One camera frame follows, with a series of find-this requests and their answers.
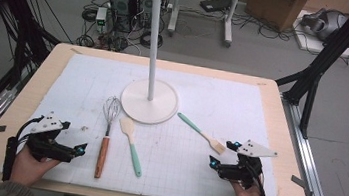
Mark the white hook stand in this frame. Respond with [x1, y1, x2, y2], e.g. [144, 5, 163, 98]
[113, 0, 193, 128]

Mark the spatula with green handle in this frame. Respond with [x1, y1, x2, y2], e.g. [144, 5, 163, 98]
[113, 116, 150, 179]

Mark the white floor board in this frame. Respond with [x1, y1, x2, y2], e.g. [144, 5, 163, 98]
[289, 8, 349, 61]

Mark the person's left hand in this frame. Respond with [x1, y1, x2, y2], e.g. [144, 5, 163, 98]
[10, 143, 63, 190]

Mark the white desk leg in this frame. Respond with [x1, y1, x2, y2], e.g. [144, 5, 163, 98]
[221, 0, 243, 49]
[165, 0, 181, 38]

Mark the black floor cables bundle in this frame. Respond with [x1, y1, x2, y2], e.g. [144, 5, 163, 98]
[76, 0, 169, 59]

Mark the wire whisk with wooden handle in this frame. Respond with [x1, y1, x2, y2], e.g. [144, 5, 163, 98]
[93, 94, 124, 181]

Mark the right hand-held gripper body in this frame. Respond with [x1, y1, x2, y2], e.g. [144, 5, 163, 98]
[216, 136, 280, 193]

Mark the black flat box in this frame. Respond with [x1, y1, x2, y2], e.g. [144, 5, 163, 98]
[198, 0, 233, 16]

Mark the small white electronic box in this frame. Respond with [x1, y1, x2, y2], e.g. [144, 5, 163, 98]
[93, 6, 109, 34]

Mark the grey device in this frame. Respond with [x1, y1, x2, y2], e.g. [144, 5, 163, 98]
[299, 5, 349, 45]

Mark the large cardboard box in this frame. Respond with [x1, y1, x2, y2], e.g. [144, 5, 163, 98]
[243, 0, 309, 35]

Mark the pastry brush with green handle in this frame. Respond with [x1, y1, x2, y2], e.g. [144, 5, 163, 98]
[172, 111, 230, 156]

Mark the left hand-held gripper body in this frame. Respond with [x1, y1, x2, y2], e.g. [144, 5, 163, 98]
[23, 108, 82, 166]

